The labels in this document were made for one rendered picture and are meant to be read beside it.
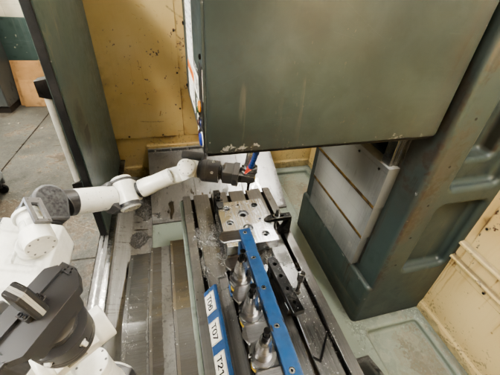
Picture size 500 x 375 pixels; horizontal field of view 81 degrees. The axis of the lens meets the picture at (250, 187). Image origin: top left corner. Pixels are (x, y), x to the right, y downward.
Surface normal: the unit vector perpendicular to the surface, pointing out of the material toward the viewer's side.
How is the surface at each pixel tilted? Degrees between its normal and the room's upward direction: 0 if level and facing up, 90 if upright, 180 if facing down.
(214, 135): 90
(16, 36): 90
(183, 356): 8
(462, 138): 90
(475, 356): 90
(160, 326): 8
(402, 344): 0
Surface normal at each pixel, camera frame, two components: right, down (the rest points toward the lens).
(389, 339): 0.06, -0.80
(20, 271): 0.44, -0.78
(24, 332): 0.21, -0.62
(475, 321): -0.97, 0.11
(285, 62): 0.25, 0.59
